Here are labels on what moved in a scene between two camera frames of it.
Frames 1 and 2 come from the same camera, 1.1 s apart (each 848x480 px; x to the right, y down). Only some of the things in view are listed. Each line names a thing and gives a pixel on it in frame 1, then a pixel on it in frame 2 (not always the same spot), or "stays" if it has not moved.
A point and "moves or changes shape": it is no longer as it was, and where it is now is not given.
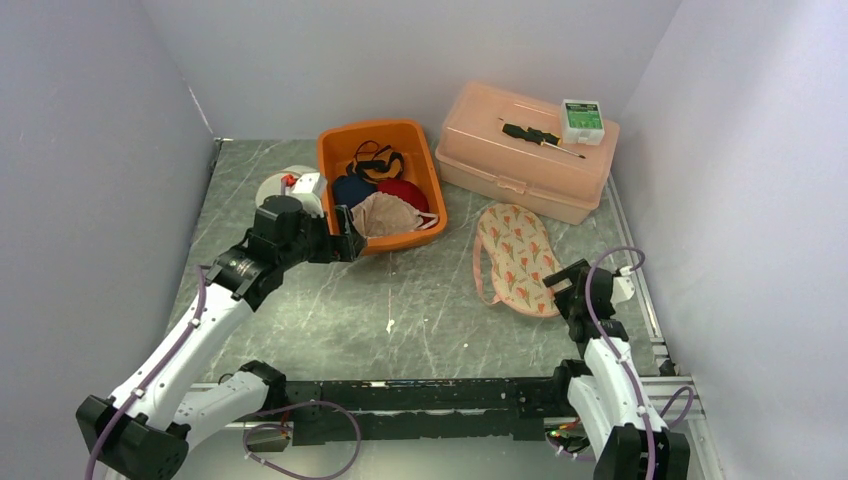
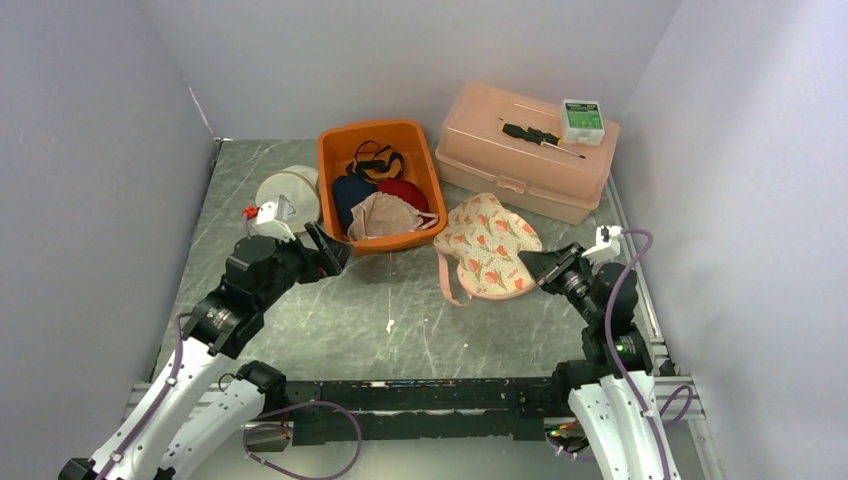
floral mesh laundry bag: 522,259 moves or changes shape
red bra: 406,190 stays
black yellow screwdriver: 537,137 stays
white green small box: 581,122 stays
